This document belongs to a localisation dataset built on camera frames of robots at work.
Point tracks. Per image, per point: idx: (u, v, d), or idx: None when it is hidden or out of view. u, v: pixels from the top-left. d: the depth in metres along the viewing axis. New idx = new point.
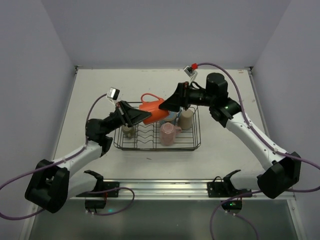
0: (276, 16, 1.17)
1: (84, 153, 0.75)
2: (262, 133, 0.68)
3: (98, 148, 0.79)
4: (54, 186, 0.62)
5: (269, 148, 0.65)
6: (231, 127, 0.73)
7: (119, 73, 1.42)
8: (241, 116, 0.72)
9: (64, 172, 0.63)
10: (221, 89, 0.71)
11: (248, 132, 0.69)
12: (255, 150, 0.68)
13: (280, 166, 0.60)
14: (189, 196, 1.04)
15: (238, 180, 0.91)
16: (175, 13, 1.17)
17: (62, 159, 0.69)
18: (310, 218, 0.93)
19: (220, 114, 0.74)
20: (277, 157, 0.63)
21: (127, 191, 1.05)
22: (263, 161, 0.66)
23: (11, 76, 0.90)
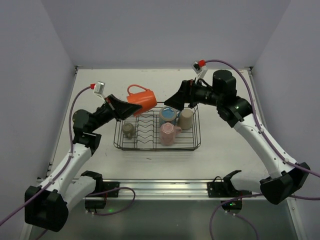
0: (275, 17, 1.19)
1: (72, 163, 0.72)
2: (273, 141, 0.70)
3: (86, 151, 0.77)
4: (51, 211, 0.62)
5: (279, 158, 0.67)
6: (240, 129, 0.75)
7: (120, 73, 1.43)
8: (252, 118, 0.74)
9: (56, 195, 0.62)
10: (228, 86, 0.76)
11: (258, 137, 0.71)
12: (265, 157, 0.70)
13: (289, 178, 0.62)
14: (189, 196, 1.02)
15: (239, 180, 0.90)
16: (176, 14, 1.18)
17: (50, 181, 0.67)
18: (310, 218, 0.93)
19: (229, 114, 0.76)
20: (286, 168, 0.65)
21: (127, 191, 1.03)
22: (272, 169, 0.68)
23: (11, 75, 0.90)
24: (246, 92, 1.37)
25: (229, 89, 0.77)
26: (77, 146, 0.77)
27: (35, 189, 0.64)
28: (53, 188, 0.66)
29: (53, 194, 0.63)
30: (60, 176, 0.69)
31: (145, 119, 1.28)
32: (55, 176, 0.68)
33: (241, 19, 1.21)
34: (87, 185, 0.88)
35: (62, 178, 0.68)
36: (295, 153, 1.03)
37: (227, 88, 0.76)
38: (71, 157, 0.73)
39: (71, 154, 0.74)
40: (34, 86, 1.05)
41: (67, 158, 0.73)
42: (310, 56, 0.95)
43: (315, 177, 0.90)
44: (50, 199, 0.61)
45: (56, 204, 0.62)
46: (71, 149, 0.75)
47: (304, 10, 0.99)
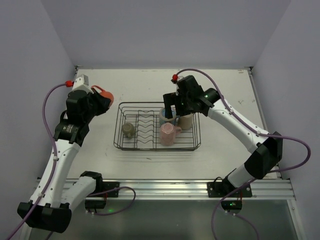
0: (274, 18, 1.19)
1: (59, 167, 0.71)
2: (242, 118, 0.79)
3: (72, 148, 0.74)
4: (50, 223, 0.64)
5: (252, 132, 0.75)
6: (213, 115, 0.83)
7: (120, 73, 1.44)
8: (221, 103, 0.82)
9: (51, 209, 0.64)
10: (190, 84, 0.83)
11: (230, 118, 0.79)
12: (239, 135, 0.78)
13: (264, 147, 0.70)
14: (189, 197, 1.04)
15: (236, 174, 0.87)
16: (176, 14, 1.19)
17: (40, 195, 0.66)
18: (311, 218, 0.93)
19: (201, 104, 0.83)
20: (260, 139, 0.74)
21: (128, 191, 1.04)
22: (248, 144, 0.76)
23: (10, 74, 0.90)
24: (246, 92, 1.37)
25: (192, 84, 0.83)
26: (61, 143, 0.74)
27: (27, 205, 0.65)
28: (45, 200, 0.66)
29: (47, 209, 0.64)
30: (50, 186, 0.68)
31: (145, 119, 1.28)
32: (44, 188, 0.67)
33: (240, 20, 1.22)
34: (87, 185, 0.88)
35: (52, 188, 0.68)
36: (295, 153, 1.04)
37: (189, 86, 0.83)
38: (56, 160, 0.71)
39: (56, 157, 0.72)
40: (34, 86, 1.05)
41: (53, 162, 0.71)
42: (310, 57, 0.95)
43: (315, 177, 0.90)
44: (46, 214, 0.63)
45: (52, 217, 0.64)
46: (54, 151, 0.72)
47: (304, 10, 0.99)
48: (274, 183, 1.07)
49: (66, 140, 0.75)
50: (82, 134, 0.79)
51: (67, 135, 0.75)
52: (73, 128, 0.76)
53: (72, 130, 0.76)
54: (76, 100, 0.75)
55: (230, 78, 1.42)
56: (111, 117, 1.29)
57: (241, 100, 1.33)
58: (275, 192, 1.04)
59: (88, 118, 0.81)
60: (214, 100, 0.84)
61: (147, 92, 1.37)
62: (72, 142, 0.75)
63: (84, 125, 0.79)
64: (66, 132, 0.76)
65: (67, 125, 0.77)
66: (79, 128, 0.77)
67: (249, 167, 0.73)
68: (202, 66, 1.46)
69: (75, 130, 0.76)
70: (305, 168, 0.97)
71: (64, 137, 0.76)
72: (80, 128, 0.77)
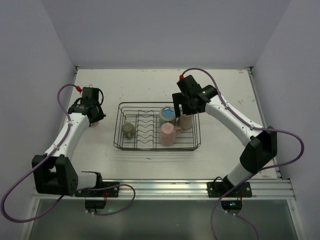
0: (274, 18, 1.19)
1: (73, 130, 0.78)
2: (238, 113, 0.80)
3: (83, 120, 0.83)
4: (62, 173, 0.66)
5: (247, 126, 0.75)
6: (209, 110, 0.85)
7: (120, 73, 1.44)
8: (218, 99, 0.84)
9: (65, 158, 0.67)
10: (188, 82, 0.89)
11: (225, 112, 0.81)
12: (235, 128, 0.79)
13: (257, 141, 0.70)
14: (189, 197, 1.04)
15: (234, 173, 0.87)
16: (176, 14, 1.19)
17: (55, 147, 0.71)
18: (311, 218, 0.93)
19: (199, 100, 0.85)
20: (254, 133, 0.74)
21: (127, 191, 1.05)
22: (243, 137, 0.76)
23: (10, 75, 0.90)
24: (246, 92, 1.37)
25: (190, 82, 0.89)
26: (74, 115, 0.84)
27: (41, 156, 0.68)
28: (60, 152, 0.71)
29: (60, 157, 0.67)
30: (64, 142, 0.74)
31: (145, 119, 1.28)
32: (59, 142, 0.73)
33: (240, 20, 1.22)
34: (89, 176, 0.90)
35: (66, 144, 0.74)
36: (295, 153, 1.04)
37: (187, 84, 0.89)
38: (70, 125, 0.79)
39: (70, 122, 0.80)
40: (34, 87, 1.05)
41: (68, 127, 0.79)
42: (310, 57, 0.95)
43: (315, 178, 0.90)
44: (59, 162, 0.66)
45: (65, 165, 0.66)
46: (69, 118, 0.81)
47: (304, 10, 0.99)
48: (274, 183, 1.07)
49: (79, 113, 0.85)
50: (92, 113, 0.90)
51: (79, 110, 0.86)
52: (85, 106, 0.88)
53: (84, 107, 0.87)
54: (91, 88, 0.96)
55: (230, 78, 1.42)
56: (111, 118, 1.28)
57: (241, 100, 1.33)
58: (275, 192, 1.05)
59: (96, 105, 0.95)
60: (211, 96, 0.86)
61: (147, 92, 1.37)
62: (84, 114, 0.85)
63: (94, 107, 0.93)
64: (79, 108, 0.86)
65: (79, 105, 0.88)
66: (89, 107, 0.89)
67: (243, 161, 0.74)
68: (202, 66, 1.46)
69: (87, 107, 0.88)
70: (305, 169, 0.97)
71: (77, 111, 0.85)
72: (91, 107, 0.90)
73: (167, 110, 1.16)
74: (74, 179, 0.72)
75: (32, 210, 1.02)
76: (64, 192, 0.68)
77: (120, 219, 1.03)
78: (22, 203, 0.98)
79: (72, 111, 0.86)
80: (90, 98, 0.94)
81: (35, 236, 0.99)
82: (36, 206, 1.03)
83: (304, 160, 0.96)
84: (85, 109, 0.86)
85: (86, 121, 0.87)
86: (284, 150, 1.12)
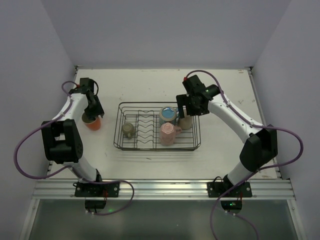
0: (274, 18, 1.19)
1: (75, 102, 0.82)
2: (239, 111, 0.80)
3: (83, 98, 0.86)
4: (69, 134, 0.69)
5: (246, 123, 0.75)
6: (212, 107, 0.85)
7: (120, 74, 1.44)
8: (220, 97, 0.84)
9: (71, 120, 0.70)
10: (192, 81, 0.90)
11: (227, 109, 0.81)
12: (235, 125, 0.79)
13: (256, 138, 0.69)
14: (189, 197, 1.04)
15: (234, 173, 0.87)
16: (176, 13, 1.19)
17: (61, 114, 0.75)
18: (311, 219, 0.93)
19: (202, 98, 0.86)
20: (253, 130, 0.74)
21: (127, 191, 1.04)
22: (242, 135, 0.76)
23: (10, 74, 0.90)
24: (245, 92, 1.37)
25: (194, 82, 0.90)
26: (75, 95, 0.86)
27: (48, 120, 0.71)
28: (66, 117, 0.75)
29: (67, 120, 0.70)
30: (69, 112, 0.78)
31: (145, 119, 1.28)
32: (65, 111, 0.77)
33: (240, 20, 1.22)
34: (89, 165, 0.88)
35: (71, 113, 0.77)
36: (294, 153, 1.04)
37: (191, 83, 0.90)
38: (72, 100, 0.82)
39: (72, 98, 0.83)
40: (34, 87, 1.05)
41: (70, 101, 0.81)
42: (310, 57, 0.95)
43: (315, 179, 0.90)
44: (66, 123, 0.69)
45: (73, 127, 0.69)
46: (70, 95, 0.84)
47: (304, 11, 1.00)
48: (274, 183, 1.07)
49: (79, 93, 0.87)
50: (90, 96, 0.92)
51: (78, 91, 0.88)
52: (84, 88, 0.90)
53: (82, 89, 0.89)
54: (89, 78, 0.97)
55: (230, 78, 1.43)
56: (111, 117, 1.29)
57: (241, 100, 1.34)
58: (275, 193, 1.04)
59: (93, 94, 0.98)
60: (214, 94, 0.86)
61: (147, 92, 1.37)
62: (83, 94, 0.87)
63: (92, 93, 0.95)
64: (77, 90, 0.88)
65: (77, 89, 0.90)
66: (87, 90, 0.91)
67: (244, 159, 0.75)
68: (202, 66, 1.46)
69: (85, 88, 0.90)
70: (305, 169, 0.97)
71: (76, 92, 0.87)
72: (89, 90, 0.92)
73: (167, 110, 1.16)
74: (80, 144, 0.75)
75: (32, 209, 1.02)
76: (73, 154, 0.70)
77: (120, 218, 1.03)
78: (22, 203, 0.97)
79: (72, 93, 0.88)
80: (87, 86, 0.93)
81: (35, 235, 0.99)
82: (36, 206, 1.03)
83: (304, 160, 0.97)
84: (84, 90, 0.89)
85: (85, 102, 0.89)
86: (284, 150, 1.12)
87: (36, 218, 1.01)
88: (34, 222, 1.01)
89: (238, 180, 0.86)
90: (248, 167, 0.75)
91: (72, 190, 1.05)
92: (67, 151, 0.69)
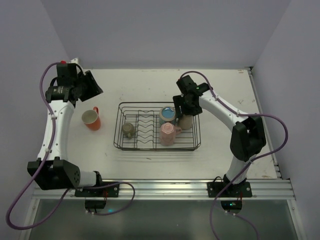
0: (274, 18, 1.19)
1: (59, 124, 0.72)
2: (227, 103, 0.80)
3: (67, 109, 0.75)
4: (62, 175, 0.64)
5: (233, 113, 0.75)
6: (202, 103, 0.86)
7: (119, 74, 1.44)
8: (209, 92, 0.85)
9: (61, 161, 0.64)
10: (185, 80, 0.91)
11: (215, 103, 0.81)
12: (223, 118, 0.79)
13: (242, 126, 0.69)
14: (189, 197, 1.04)
15: (232, 174, 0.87)
16: (175, 14, 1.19)
17: (47, 151, 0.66)
18: (311, 219, 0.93)
19: (193, 95, 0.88)
20: (240, 119, 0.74)
21: (127, 191, 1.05)
22: (230, 125, 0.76)
23: (10, 74, 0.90)
24: (245, 91, 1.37)
25: (187, 82, 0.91)
26: (55, 104, 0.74)
27: (36, 163, 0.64)
28: (54, 155, 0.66)
29: (56, 160, 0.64)
30: (55, 142, 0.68)
31: (145, 119, 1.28)
32: (50, 144, 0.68)
33: (240, 20, 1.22)
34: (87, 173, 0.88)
35: (57, 143, 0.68)
36: (294, 154, 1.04)
37: (184, 82, 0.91)
38: (55, 119, 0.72)
39: (54, 116, 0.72)
40: (34, 87, 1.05)
41: (52, 121, 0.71)
42: (310, 57, 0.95)
43: (315, 179, 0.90)
44: (56, 166, 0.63)
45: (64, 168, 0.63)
46: (50, 111, 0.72)
47: (303, 11, 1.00)
48: (274, 183, 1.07)
49: (60, 100, 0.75)
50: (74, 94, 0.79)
51: (59, 95, 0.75)
52: (65, 88, 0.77)
53: (63, 90, 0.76)
54: (67, 64, 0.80)
55: (230, 78, 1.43)
56: (111, 117, 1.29)
57: (241, 100, 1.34)
58: (275, 193, 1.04)
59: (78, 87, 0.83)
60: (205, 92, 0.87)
61: (147, 92, 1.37)
62: (66, 102, 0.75)
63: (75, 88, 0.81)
64: (57, 93, 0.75)
65: (56, 88, 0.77)
66: (70, 88, 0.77)
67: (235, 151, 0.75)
68: (202, 66, 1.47)
69: (67, 89, 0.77)
70: (304, 169, 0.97)
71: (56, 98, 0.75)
72: (72, 89, 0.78)
73: (167, 110, 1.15)
74: (75, 171, 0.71)
75: (32, 210, 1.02)
76: (71, 187, 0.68)
77: (120, 218, 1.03)
78: (22, 203, 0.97)
79: (51, 99, 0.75)
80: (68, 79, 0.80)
81: (35, 236, 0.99)
82: (36, 206, 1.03)
83: (304, 160, 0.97)
84: (67, 92, 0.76)
85: (70, 108, 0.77)
86: (284, 151, 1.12)
87: (36, 218, 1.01)
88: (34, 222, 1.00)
89: (234, 177, 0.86)
90: (239, 157, 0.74)
91: (72, 190, 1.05)
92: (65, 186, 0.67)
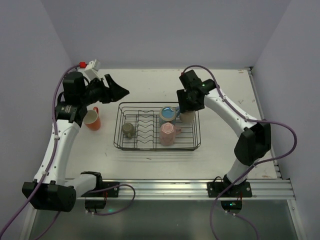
0: (274, 19, 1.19)
1: (60, 146, 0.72)
2: (235, 105, 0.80)
3: (71, 130, 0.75)
4: (55, 199, 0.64)
5: (241, 118, 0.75)
6: (208, 102, 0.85)
7: (119, 74, 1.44)
8: (216, 92, 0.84)
9: (55, 186, 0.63)
10: (189, 75, 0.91)
11: (222, 104, 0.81)
12: (229, 120, 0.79)
13: (251, 132, 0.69)
14: (189, 197, 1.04)
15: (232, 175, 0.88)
16: (175, 14, 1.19)
17: (44, 173, 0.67)
18: (311, 219, 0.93)
19: (198, 92, 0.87)
20: (248, 125, 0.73)
21: (127, 191, 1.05)
22: (237, 129, 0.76)
23: (11, 74, 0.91)
24: (245, 92, 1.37)
25: (190, 77, 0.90)
26: (61, 123, 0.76)
27: (32, 184, 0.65)
28: (50, 178, 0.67)
29: (51, 185, 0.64)
30: (53, 165, 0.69)
31: (145, 119, 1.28)
32: (48, 166, 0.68)
33: (240, 20, 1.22)
34: (86, 180, 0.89)
35: (56, 166, 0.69)
36: (294, 154, 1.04)
37: (188, 77, 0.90)
38: (57, 140, 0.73)
39: (57, 137, 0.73)
40: (34, 87, 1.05)
41: (54, 142, 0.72)
42: (310, 58, 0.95)
43: (315, 179, 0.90)
44: (51, 190, 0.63)
45: (57, 193, 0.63)
46: (55, 131, 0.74)
47: (304, 11, 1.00)
48: (274, 183, 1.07)
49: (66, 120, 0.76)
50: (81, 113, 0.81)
51: (66, 115, 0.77)
52: (73, 108, 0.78)
53: (70, 110, 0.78)
54: (73, 81, 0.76)
55: (230, 78, 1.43)
56: (111, 117, 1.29)
57: (241, 100, 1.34)
58: (275, 192, 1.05)
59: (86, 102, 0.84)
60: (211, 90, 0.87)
61: (147, 92, 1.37)
62: (72, 122, 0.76)
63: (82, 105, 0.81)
64: (65, 113, 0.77)
65: (65, 106, 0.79)
66: (77, 108, 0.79)
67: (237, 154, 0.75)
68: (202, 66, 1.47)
69: (75, 109, 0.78)
70: (304, 168, 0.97)
71: (64, 117, 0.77)
72: (79, 108, 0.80)
73: (167, 110, 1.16)
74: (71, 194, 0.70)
75: (32, 210, 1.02)
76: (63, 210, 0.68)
77: (120, 218, 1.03)
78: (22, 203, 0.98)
79: (59, 118, 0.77)
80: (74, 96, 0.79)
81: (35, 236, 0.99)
82: None
83: (304, 160, 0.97)
84: (74, 113, 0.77)
85: (77, 128, 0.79)
86: (284, 150, 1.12)
87: (36, 218, 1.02)
88: (34, 221, 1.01)
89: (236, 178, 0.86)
90: (242, 161, 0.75)
91: None
92: (57, 208, 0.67)
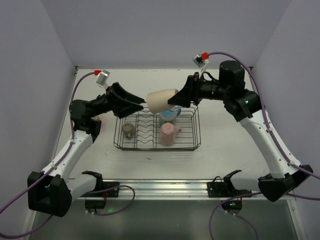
0: (274, 19, 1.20)
1: (73, 149, 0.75)
2: (279, 140, 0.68)
3: (86, 140, 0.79)
4: (54, 195, 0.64)
5: (285, 159, 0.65)
6: (247, 126, 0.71)
7: (119, 74, 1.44)
8: (261, 115, 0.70)
9: (59, 180, 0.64)
10: (237, 77, 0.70)
11: (266, 136, 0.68)
12: (269, 156, 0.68)
13: (291, 181, 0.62)
14: (189, 196, 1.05)
15: (239, 180, 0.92)
16: (176, 14, 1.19)
17: (52, 166, 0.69)
18: (311, 219, 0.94)
19: (237, 108, 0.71)
20: (290, 170, 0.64)
21: (127, 191, 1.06)
22: (274, 169, 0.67)
23: (12, 75, 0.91)
24: None
25: (237, 81, 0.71)
26: (78, 133, 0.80)
27: (38, 174, 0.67)
28: (56, 172, 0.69)
29: (56, 178, 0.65)
30: (63, 162, 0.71)
31: (145, 119, 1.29)
32: (58, 162, 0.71)
33: (240, 21, 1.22)
34: (89, 182, 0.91)
35: (65, 163, 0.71)
36: (294, 154, 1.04)
37: (234, 79, 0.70)
38: (72, 144, 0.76)
39: (73, 140, 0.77)
40: (34, 88, 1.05)
41: (69, 145, 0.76)
42: (310, 58, 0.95)
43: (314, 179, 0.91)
44: (53, 183, 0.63)
45: (59, 188, 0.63)
46: (73, 136, 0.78)
47: (303, 12, 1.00)
48: None
49: (83, 131, 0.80)
50: (97, 129, 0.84)
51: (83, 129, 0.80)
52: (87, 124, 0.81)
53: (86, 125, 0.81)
54: (81, 116, 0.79)
55: None
56: (111, 117, 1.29)
57: None
58: None
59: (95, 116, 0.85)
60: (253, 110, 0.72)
61: (147, 92, 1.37)
62: (88, 134, 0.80)
63: (97, 123, 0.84)
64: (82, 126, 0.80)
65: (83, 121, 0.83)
66: (89, 129, 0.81)
67: (263, 185, 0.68)
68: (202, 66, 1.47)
69: (90, 126, 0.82)
70: None
71: (81, 129, 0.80)
72: (92, 126, 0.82)
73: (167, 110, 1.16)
74: (68, 200, 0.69)
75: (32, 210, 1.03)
76: (56, 213, 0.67)
77: (120, 219, 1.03)
78: (23, 203, 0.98)
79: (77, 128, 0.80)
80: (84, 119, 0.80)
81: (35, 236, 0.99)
82: None
83: (303, 161, 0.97)
84: (89, 128, 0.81)
85: (89, 141, 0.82)
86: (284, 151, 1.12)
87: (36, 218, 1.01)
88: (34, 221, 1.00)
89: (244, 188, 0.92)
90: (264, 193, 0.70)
91: None
92: (50, 208, 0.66)
